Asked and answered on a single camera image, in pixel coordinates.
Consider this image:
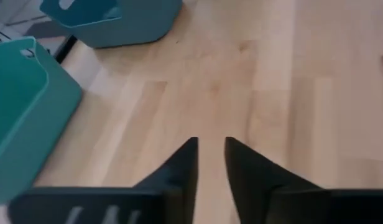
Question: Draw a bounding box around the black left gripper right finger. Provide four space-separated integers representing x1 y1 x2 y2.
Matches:
225 136 323 224

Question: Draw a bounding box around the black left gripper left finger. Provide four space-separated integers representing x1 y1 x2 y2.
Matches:
132 136 199 224

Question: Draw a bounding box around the dark blue-green plastic bin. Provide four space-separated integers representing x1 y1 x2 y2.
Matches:
39 0 183 49

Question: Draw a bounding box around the teal plastic bin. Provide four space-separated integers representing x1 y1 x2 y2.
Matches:
0 36 83 205

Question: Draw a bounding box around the black metal table frame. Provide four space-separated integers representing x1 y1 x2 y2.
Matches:
53 34 78 65

